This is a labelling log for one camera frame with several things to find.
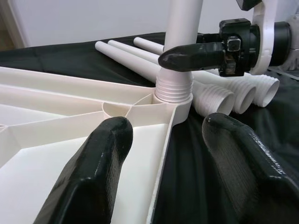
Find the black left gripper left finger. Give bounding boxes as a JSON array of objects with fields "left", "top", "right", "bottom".
[{"left": 32, "top": 116, "right": 134, "bottom": 224}]

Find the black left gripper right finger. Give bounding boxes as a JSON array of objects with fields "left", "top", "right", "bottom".
[{"left": 202, "top": 112, "right": 299, "bottom": 224}]

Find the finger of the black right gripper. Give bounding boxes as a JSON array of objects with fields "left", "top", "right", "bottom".
[
  {"left": 198, "top": 33, "right": 221, "bottom": 44},
  {"left": 158, "top": 42, "right": 225, "bottom": 70}
]

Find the white plastic table leg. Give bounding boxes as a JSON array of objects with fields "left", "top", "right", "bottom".
[
  {"left": 154, "top": 0, "right": 204, "bottom": 103},
  {"left": 133, "top": 37, "right": 280, "bottom": 108},
  {"left": 107, "top": 39, "right": 257, "bottom": 115},
  {"left": 95, "top": 41, "right": 235, "bottom": 115}
]

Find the white plastic table top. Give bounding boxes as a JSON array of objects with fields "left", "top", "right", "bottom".
[{"left": 0, "top": 66, "right": 193, "bottom": 224}]

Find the black cloth table cover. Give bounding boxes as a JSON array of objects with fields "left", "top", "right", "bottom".
[{"left": 0, "top": 30, "right": 299, "bottom": 224}]

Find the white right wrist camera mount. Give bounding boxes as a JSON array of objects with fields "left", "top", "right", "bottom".
[{"left": 235, "top": 0, "right": 280, "bottom": 76}]

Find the white door frame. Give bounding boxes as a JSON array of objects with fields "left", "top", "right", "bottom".
[{"left": 0, "top": 0, "right": 26, "bottom": 49}]

